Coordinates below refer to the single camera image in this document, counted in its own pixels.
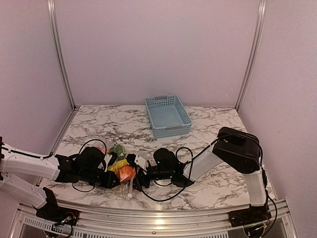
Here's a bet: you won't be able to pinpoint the clear zip top bag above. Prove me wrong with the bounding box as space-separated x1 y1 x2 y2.
94 140 139 199

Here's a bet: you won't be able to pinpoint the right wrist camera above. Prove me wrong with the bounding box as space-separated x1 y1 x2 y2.
126 154 148 172

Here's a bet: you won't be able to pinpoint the light blue plastic basket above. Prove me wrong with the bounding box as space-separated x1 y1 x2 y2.
145 95 192 139

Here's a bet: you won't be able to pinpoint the aluminium corner post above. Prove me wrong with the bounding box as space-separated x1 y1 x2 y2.
47 0 76 111
235 0 267 112

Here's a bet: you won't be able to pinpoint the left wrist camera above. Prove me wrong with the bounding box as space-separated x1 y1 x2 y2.
104 151 118 172

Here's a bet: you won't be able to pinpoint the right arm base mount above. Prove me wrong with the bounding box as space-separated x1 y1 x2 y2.
228 202 271 227

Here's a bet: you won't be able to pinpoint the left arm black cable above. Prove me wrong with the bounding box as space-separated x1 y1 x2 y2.
71 139 107 193

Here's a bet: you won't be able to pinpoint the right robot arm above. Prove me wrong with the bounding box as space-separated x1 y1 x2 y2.
131 127 268 222

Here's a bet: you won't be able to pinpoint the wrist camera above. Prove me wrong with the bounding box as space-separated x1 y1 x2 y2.
104 151 118 172
126 154 148 172

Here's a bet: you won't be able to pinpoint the left aluminium corner post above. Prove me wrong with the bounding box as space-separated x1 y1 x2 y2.
47 0 76 111

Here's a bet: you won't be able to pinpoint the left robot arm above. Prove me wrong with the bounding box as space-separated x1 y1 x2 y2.
0 140 120 221

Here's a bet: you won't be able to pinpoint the right aluminium corner post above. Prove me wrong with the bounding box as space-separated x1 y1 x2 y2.
235 0 267 112

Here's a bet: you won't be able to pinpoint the yellow fake bananas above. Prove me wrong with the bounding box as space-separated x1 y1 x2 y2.
107 159 129 173

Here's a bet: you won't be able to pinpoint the aluminium front rail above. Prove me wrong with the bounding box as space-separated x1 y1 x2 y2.
7 198 298 238

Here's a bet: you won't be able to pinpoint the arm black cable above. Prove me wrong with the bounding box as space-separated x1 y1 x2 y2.
141 135 279 224
71 139 107 193

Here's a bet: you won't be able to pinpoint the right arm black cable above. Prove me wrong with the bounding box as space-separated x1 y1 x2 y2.
141 135 279 224

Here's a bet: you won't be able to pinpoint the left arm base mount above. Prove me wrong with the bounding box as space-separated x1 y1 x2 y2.
34 187 79 226

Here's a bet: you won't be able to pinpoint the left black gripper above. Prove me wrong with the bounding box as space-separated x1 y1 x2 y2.
80 169 121 189

